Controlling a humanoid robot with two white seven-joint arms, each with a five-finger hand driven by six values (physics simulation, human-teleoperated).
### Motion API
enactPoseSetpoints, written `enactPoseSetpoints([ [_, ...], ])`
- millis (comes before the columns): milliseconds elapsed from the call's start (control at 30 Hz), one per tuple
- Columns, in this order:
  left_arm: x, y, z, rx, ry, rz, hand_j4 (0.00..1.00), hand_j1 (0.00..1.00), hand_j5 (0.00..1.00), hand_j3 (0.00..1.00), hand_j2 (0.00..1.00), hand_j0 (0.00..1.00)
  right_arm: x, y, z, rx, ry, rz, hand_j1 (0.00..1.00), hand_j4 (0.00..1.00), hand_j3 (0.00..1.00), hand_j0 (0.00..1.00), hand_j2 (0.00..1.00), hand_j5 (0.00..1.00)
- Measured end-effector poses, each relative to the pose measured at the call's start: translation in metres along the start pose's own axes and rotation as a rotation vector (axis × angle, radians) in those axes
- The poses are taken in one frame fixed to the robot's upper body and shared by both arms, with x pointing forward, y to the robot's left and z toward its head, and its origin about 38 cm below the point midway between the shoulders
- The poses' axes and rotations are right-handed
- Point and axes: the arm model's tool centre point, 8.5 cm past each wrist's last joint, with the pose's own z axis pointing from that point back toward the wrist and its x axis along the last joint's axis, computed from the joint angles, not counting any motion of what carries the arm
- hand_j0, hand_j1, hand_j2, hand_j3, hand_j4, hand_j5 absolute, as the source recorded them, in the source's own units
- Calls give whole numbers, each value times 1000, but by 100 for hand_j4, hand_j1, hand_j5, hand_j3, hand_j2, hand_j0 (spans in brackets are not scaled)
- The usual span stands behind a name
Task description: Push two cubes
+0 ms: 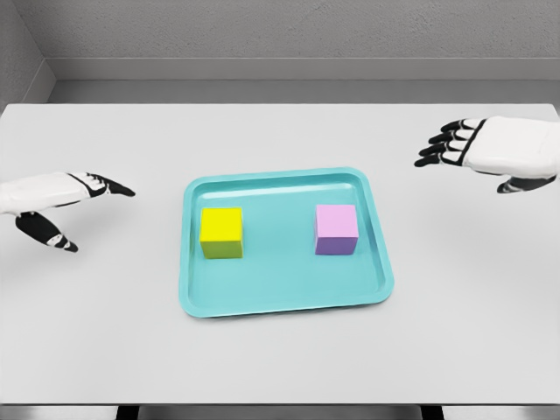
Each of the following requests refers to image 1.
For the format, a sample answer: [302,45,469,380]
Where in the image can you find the teal rectangular tray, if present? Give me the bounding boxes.
[178,165,396,319]

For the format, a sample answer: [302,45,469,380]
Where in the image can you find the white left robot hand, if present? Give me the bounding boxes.
[0,171,137,254]

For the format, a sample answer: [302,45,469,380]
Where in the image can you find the pink cube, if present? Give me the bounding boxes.
[314,204,360,256]

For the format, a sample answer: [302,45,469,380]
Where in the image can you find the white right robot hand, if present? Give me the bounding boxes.
[414,115,560,195]

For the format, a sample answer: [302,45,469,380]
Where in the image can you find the yellow cube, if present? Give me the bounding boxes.
[199,206,244,260]

